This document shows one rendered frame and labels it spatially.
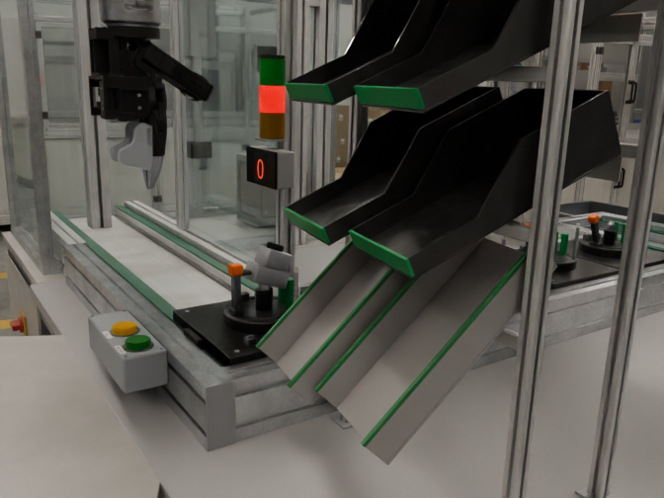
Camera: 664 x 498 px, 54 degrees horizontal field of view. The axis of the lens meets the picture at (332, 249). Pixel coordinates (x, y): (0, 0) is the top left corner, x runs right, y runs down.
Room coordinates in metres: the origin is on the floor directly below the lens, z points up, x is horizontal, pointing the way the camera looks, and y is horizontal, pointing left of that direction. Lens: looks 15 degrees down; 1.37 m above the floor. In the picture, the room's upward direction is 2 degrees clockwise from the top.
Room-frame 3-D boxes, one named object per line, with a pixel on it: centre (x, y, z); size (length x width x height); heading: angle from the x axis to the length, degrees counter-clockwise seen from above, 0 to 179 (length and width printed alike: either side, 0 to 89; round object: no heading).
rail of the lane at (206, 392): (1.19, 0.39, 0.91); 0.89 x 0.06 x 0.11; 34
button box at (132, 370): (1.00, 0.34, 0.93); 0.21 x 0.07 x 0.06; 34
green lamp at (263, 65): (1.28, 0.12, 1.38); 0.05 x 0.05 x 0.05
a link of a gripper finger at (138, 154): (0.87, 0.26, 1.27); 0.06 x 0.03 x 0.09; 124
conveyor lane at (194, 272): (1.31, 0.26, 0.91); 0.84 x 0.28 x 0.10; 34
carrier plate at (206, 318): (1.05, 0.11, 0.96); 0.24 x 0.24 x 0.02; 34
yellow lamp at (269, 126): (1.28, 0.12, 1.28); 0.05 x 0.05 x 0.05
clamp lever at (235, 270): (1.03, 0.15, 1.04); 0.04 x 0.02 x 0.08; 124
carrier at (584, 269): (1.47, -0.50, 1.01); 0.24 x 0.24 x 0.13; 34
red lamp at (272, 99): (1.28, 0.12, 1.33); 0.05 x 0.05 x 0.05
